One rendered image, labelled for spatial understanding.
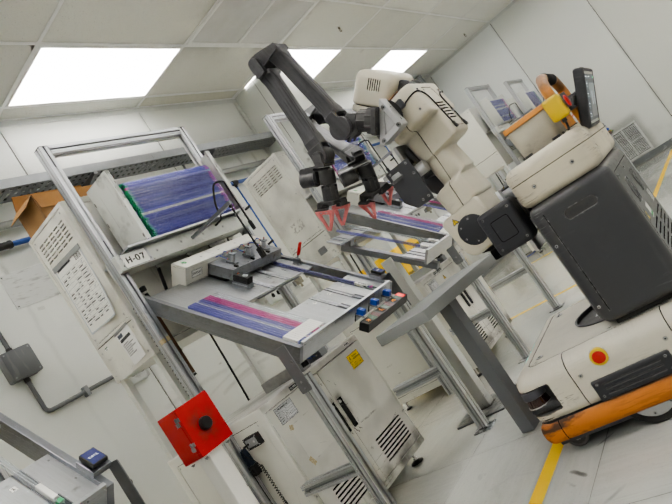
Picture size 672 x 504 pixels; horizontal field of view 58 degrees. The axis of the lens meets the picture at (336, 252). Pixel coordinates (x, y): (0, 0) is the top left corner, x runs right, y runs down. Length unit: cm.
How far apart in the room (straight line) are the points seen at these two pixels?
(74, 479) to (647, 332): 148
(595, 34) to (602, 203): 794
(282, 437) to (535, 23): 833
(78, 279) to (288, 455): 111
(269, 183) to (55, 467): 247
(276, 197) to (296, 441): 182
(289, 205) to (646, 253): 232
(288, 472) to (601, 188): 140
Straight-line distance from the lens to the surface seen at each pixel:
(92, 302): 266
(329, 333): 215
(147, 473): 386
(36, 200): 281
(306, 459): 230
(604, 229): 181
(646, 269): 183
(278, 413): 227
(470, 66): 1008
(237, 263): 257
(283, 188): 367
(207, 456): 183
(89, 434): 378
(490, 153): 682
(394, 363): 365
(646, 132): 964
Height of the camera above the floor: 77
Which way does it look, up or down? 4 degrees up
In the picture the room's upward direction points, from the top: 34 degrees counter-clockwise
